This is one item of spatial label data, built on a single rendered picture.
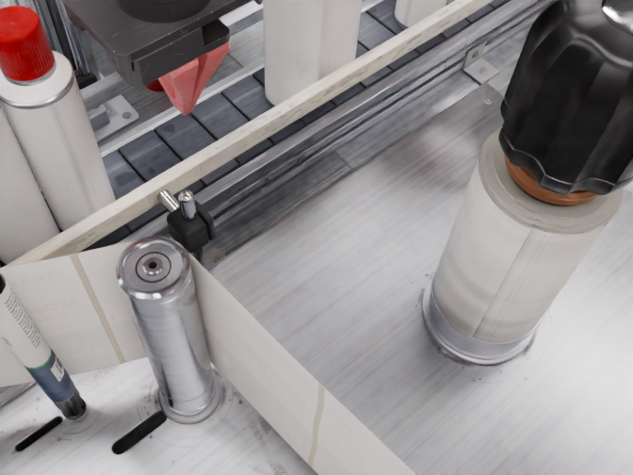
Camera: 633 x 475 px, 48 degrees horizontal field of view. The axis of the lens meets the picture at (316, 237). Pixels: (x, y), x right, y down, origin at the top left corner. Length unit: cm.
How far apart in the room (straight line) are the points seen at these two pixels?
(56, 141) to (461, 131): 37
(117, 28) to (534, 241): 26
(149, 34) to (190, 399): 24
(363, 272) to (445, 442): 15
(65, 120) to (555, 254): 33
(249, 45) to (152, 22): 40
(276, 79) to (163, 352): 32
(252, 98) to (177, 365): 33
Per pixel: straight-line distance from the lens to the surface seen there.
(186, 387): 48
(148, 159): 66
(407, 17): 77
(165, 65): 43
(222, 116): 68
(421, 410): 54
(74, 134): 53
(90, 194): 58
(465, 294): 50
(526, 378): 57
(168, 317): 39
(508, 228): 42
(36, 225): 58
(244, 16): 66
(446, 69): 81
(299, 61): 64
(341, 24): 66
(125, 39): 42
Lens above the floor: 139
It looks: 57 degrees down
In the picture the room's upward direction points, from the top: 5 degrees clockwise
